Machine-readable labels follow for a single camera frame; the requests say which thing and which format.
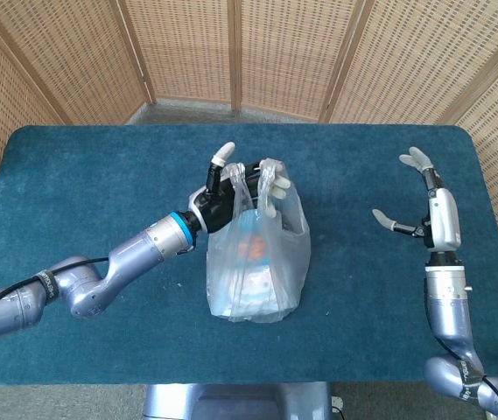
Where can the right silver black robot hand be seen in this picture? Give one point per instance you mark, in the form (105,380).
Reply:
(443,219)

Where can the white floor power socket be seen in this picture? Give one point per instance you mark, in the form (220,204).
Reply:
(337,402)

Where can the transparent plastic carrier bag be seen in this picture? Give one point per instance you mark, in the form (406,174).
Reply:
(294,262)

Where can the blue cookie snack pack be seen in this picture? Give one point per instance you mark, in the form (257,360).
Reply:
(253,245)

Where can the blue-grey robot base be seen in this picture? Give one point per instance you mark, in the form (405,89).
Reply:
(235,402)

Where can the blue carpet table cover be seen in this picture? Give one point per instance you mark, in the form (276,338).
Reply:
(100,175)

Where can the white tissue pack with face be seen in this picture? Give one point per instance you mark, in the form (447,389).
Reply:
(255,289)

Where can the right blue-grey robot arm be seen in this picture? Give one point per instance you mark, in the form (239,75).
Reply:
(447,306)

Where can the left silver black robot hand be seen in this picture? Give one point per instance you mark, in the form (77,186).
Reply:
(215,205)

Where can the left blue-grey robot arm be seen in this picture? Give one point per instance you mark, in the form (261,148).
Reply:
(135,254)

